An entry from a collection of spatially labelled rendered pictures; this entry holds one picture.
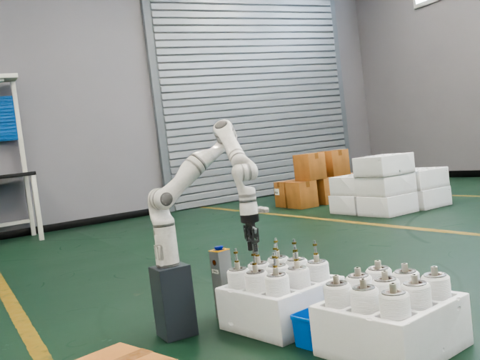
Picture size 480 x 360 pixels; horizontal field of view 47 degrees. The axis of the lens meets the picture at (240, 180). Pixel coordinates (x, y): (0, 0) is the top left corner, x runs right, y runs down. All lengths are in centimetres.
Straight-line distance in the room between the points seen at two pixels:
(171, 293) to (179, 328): 15
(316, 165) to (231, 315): 408
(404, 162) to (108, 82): 404
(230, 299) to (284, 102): 630
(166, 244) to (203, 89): 562
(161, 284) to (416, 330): 102
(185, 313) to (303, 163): 412
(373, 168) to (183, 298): 301
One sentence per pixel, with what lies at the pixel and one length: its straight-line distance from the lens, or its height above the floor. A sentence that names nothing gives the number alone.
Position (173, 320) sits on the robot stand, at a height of 9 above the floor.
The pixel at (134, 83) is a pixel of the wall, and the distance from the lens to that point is 758.
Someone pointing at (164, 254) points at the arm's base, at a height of 36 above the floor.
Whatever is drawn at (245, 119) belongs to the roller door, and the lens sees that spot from 805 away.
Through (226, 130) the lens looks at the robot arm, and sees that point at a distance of 241.
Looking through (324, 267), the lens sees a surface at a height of 23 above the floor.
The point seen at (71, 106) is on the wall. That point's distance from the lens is 733.
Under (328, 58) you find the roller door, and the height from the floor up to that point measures 198.
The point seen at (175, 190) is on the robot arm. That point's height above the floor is 62.
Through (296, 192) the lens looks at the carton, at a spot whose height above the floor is 19.
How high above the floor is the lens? 76
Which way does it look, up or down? 3 degrees down
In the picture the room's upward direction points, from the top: 7 degrees counter-clockwise
